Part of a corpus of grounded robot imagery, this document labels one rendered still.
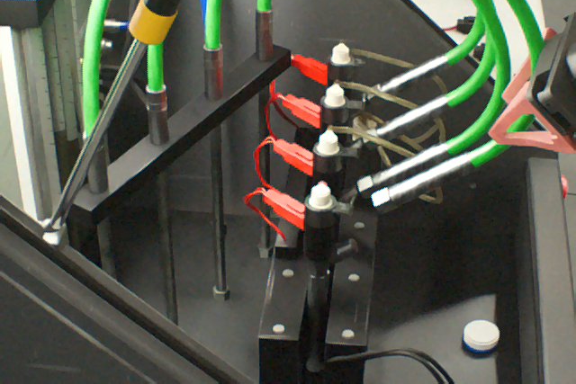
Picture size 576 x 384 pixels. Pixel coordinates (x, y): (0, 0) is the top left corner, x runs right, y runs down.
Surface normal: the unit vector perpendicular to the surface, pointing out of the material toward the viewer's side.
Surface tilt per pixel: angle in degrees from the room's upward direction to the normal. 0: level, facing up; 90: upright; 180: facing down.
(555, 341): 0
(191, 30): 90
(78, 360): 90
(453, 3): 0
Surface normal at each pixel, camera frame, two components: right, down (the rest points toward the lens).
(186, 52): -0.11, 0.59
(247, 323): 0.01, -0.80
